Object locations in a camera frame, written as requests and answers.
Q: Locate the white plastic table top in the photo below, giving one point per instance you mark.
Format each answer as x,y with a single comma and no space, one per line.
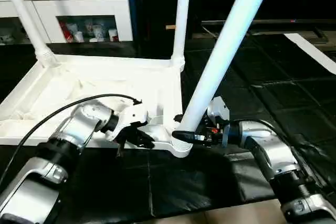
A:
84,82

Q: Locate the white plastic table leg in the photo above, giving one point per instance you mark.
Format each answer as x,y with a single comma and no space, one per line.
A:
181,14
226,45
26,14

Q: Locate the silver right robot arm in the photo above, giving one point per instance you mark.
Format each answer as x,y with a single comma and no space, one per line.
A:
273,156

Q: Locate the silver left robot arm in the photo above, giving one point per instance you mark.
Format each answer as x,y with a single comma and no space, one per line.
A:
63,145

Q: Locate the black work mat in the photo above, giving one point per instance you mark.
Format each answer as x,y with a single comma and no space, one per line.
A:
210,182

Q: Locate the small tan label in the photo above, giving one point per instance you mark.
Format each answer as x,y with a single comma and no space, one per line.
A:
170,27

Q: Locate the red bottle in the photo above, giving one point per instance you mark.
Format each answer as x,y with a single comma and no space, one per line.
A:
66,31

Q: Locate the white glass-door cabinet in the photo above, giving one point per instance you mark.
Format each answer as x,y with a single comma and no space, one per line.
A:
79,1

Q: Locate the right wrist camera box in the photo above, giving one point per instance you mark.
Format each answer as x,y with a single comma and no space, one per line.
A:
218,109

